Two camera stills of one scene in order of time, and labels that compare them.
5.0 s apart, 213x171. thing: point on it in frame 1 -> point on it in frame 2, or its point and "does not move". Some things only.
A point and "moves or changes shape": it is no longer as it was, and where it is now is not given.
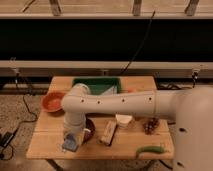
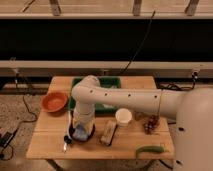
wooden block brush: (107, 134) does not move
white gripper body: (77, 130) -> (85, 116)
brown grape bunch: (150, 125) does not move
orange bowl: (52, 103) does not move
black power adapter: (5, 138) does not move
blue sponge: (70, 144) moves or changes shape
